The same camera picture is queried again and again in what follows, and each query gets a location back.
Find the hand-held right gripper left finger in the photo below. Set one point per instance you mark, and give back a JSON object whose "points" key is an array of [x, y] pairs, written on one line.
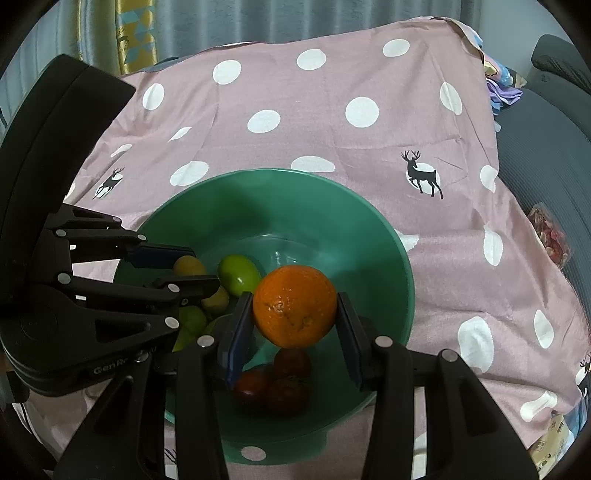
{"points": [[233, 350]]}

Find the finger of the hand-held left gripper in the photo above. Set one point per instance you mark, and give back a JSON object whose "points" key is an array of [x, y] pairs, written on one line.
{"points": [[184, 287], [159, 256]]}

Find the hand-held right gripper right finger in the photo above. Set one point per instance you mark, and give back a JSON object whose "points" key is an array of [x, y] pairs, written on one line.
{"points": [[353, 355]]}

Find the small yellowish lime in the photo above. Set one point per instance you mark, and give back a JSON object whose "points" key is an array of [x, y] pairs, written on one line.
{"points": [[189, 267]]}

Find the green lime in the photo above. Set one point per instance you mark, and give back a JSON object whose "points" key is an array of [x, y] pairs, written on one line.
{"points": [[193, 321], [181, 342], [238, 276]]}

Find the yellow-green lime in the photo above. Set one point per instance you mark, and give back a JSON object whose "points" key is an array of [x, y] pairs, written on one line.
{"points": [[217, 301]]}

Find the small red tomato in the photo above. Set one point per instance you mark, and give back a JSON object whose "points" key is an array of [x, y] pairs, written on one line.
{"points": [[295, 367], [251, 387]]}

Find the large red tomato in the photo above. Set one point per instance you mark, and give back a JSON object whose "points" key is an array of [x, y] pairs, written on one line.
{"points": [[287, 396]]}

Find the orange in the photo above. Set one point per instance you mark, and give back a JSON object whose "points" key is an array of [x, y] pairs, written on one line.
{"points": [[295, 304]]}

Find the green plastic bowl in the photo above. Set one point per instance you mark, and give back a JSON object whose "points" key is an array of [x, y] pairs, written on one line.
{"points": [[300, 217]]}

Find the yellow patterned curtain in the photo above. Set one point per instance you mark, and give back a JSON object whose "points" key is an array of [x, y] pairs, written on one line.
{"points": [[136, 37]]}

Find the pink polka dot blanket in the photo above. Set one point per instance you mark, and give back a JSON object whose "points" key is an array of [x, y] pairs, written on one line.
{"points": [[369, 152]]}

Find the beige printed packet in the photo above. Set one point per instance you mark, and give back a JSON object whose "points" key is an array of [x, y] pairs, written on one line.
{"points": [[553, 443]]}

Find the clear snack packet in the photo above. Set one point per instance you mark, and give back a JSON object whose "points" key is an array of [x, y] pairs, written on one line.
{"points": [[549, 236]]}

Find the grey curtain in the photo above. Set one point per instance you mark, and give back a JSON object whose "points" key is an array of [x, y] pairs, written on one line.
{"points": [[277, 23]]}

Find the grey sofa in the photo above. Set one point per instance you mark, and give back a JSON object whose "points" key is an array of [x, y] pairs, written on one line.
{"points": [[545, 152]]}

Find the purple clothes pile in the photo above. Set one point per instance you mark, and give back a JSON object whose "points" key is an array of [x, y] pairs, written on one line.
{"points": [[501, 83]]}

